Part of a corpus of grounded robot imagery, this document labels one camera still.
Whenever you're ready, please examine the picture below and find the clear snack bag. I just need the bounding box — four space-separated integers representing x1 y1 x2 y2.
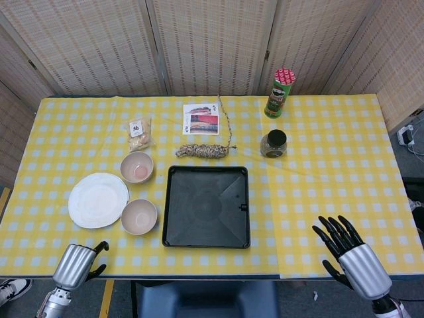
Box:
128 116 157 154

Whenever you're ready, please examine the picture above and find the black square tray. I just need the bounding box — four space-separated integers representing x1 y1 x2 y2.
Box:
161 164 251 250

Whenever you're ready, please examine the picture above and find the yellow checked tablecloth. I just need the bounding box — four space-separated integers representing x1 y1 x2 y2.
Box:
0 95 412 280

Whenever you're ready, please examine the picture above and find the woven folding screen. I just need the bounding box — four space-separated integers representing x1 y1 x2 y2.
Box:
0 0 424 188

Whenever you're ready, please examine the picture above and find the green Pringles can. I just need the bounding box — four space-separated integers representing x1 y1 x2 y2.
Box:
264 68 297 119

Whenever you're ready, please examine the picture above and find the braided rope bundle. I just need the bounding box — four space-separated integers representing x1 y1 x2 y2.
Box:
175 95 239 160

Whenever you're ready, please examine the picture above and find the beige bowl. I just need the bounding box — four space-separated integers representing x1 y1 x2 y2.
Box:
120 198 158 237
119 151 156 184

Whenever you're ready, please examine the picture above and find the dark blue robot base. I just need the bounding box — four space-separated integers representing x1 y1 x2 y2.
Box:
135 280 278 318

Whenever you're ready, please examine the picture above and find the white paper plate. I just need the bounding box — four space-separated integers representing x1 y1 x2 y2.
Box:
68 172 130 230

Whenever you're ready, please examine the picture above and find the white power adapter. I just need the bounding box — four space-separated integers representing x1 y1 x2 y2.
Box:
397 125 417 147

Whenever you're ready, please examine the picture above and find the spice jar black lid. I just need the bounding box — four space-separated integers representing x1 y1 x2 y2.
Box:
260 129 289 158

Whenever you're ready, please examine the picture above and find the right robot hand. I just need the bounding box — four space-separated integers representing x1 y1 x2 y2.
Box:
312 215 394 301

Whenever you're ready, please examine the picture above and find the printed postcard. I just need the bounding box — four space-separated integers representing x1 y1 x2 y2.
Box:
182 103 221 136

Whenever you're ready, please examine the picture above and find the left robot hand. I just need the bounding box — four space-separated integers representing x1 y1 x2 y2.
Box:
52 240 110 290

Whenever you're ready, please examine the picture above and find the white black sneaker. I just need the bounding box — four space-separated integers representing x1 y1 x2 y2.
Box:
0 278 33 307

